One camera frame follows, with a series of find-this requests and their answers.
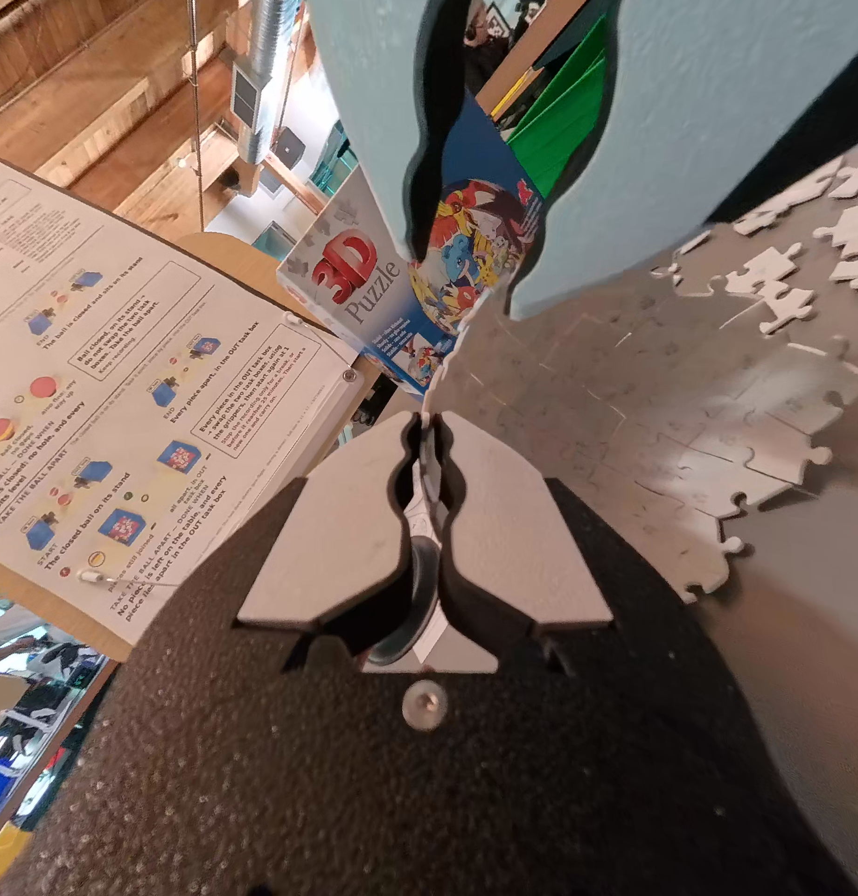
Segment puzzle pieces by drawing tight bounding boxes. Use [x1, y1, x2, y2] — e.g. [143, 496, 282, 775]
[649, 150, 858, 337]

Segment partly built puzzle ball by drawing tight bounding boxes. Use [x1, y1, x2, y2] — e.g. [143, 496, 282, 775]
[425, 287, 858, 603]

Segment green plastic bin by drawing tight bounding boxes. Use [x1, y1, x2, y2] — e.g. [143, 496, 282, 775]
[495, 14, 612, 200]

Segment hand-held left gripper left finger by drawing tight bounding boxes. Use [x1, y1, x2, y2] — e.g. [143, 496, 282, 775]
[236, 411, 421, 655]

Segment silver ventilation duct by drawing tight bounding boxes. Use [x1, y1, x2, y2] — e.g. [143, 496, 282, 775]
[231, 0, 308, 163]

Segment blue puzzle box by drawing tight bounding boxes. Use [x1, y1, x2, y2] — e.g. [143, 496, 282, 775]
[276, 91, 547, 396]

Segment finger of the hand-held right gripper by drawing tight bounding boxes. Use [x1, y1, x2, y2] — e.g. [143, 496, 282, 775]
[306, 0, 473, 265]
[504, 0, 858, 321]

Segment instruction sheet on board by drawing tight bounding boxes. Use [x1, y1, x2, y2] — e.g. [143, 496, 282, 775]
[0, 157, 395, 662]

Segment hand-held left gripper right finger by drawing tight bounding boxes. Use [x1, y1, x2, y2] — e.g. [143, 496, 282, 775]
[434, 411, 615, 655]

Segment printed instruction sheet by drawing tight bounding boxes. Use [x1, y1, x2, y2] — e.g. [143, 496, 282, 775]
[0, 160, 360, 645]

